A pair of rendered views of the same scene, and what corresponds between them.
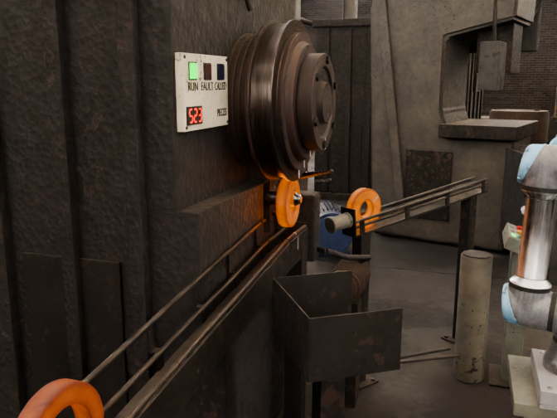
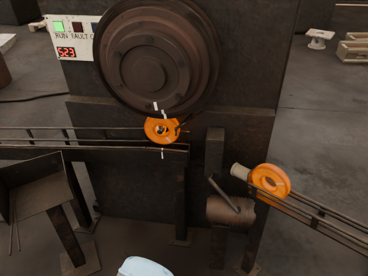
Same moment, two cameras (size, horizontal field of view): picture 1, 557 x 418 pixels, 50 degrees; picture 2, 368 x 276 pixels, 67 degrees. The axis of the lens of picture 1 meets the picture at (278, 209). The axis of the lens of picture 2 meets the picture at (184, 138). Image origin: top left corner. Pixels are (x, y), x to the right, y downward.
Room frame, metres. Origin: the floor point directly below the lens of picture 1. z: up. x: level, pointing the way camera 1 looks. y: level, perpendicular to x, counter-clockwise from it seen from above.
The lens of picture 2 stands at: (1.76, -1.02, 1.53)
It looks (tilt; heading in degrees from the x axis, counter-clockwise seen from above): 38 degrees down; 81
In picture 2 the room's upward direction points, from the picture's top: 1 degrees counter-clockwise
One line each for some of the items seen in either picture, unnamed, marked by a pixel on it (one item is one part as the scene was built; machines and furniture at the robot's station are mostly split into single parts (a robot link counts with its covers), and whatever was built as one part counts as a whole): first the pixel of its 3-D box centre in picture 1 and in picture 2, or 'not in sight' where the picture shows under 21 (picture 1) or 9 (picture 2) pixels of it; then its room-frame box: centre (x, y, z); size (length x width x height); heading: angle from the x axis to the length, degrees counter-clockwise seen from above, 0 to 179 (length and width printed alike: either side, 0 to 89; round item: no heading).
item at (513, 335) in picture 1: (515, 306); not in sight; (2.22, -0.94, 0.31); 0.24 x 0.16 x 0.62; 162
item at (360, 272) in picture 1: (347, 330); (226, 235); (2.08, -0.26, 0.27); 0.22 x 0.13 x 0.53; 162
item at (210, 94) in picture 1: (204, 91); (81, 39); (1.52, 0.19, 1.15); 0.26 x 0.02 x 0.18; 162
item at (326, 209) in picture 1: (326, 227); not in sight; (4.08, -0.34, 0.17); 0.57 x 0.31 x 0.34; 2
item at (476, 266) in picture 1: (472, 316); not in sight; (2.24, -0.77, 0.26); 0.12 x 0.12 x 0.52
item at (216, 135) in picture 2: (302, 226); (214, 153); (2.04, -0.09, 0.68); 0.11 x 0.08 x 0.24; 72
